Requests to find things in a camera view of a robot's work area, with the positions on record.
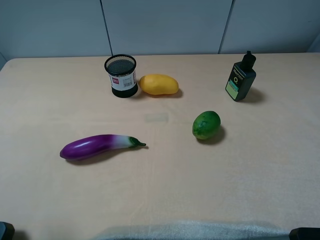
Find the black ink bottle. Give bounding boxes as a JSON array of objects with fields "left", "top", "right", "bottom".
[{"left": 225, "top": 50, "right": 257, "bottom": 102}]

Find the black object bottom right corner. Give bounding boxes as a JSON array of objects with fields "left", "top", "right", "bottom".
[{"left": 289, "top": 227, "right": 320, "bottom": 240}]

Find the black object corner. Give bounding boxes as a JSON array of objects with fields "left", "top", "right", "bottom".
[
  {"left": 289, "top": 227, "right": 320, "bottom": 240},
  {"left": 0, "top": 221, "right": 15, "bottom": 240}
]

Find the black object bottom left corner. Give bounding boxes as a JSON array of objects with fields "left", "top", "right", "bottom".
[{"left": 0, "top": 221, "right": 15, "bottom": 240}]

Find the yellow mango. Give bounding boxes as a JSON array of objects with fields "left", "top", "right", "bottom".
[{"left": 138, "top": 74, "right": 179, "bottom": 96}]

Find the green lime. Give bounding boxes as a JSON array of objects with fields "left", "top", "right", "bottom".
[{"left": 192, "top": 111, "right": 221, "bottom": 140}]

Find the black mesh pen holder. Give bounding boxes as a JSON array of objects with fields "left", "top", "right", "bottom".
[{"left": 104, "top": 54, "right": 138, "bottom": 98}]

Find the purple eggplant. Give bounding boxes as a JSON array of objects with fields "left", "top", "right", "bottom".
[{"left": 59, "top": 134, "right": 147, "bottom": 161}]

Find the grey cloth at table edge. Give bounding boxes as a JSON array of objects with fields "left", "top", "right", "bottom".
[{"left": 95, "top": 221, "right": 290, "bottom": 240}]

